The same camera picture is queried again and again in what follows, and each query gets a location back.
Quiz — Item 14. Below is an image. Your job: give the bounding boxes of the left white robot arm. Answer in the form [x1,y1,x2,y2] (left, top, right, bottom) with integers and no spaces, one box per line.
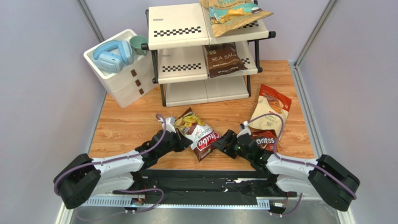
[53,130,192,209]

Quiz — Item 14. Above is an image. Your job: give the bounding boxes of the Chuba cassava chips bag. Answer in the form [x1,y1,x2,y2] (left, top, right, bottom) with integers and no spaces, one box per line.
[174,108,221,162]

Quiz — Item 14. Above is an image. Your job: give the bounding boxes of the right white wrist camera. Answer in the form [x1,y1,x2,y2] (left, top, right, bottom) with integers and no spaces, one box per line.
[237,121,251,138]

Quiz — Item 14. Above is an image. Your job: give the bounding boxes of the green ceramic cup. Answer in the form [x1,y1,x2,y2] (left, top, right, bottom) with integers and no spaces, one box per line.
[129,35,148,56]

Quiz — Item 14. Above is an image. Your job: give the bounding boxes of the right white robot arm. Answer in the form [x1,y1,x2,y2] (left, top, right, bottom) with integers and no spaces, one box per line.
[212,130,360,211]

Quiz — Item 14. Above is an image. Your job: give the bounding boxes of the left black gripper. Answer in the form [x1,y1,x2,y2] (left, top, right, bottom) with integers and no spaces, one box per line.
[157,128,193,158]

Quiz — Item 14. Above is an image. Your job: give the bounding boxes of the red Doritos bag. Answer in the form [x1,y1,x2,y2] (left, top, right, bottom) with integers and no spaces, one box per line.
[251,130,278,152]

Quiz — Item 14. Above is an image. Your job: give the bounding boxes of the light blue headphones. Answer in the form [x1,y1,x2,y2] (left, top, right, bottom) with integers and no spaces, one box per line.
[92,40,135,73]

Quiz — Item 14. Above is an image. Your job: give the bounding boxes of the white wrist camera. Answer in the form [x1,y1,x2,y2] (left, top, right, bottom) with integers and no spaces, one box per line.
[237,121,251,138]
[162,116,176,133]

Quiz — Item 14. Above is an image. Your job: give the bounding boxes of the cream three-tier shelf rack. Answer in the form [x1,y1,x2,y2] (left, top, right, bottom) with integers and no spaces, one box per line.
[142,3,276,107]

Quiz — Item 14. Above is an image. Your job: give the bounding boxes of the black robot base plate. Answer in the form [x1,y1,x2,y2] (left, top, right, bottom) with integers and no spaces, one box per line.
[128,169,298,205]

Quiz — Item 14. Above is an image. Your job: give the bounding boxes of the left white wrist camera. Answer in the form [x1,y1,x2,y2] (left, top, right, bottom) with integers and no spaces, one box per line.
[162,116,176,133]

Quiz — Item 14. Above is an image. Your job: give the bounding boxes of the brown Kettle sea salt bag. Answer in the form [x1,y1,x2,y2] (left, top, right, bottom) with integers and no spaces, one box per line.
[205,42,247,78]

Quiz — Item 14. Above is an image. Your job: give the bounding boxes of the tan teal chips bag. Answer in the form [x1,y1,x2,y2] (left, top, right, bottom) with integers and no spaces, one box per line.
[200,0,273,37]

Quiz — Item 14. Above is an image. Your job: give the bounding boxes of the cream red cassava chips bag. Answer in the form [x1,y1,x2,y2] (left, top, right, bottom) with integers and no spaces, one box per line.
[249,84,292,135]

